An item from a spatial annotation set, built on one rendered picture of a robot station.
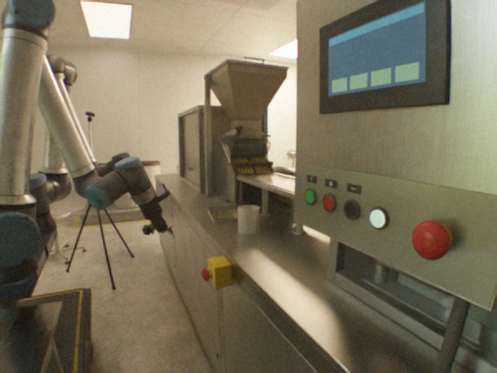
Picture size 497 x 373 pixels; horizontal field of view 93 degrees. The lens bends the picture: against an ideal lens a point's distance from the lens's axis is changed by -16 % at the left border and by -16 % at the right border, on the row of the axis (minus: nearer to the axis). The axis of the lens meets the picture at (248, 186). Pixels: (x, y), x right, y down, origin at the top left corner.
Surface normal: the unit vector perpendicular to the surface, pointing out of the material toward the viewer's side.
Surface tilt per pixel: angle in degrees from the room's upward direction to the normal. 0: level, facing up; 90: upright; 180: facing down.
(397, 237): 90
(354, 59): 90
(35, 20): 82
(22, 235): 95
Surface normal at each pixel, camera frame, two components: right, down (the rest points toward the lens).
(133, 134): 0.43, 0.16
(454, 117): -0.90, 0.07
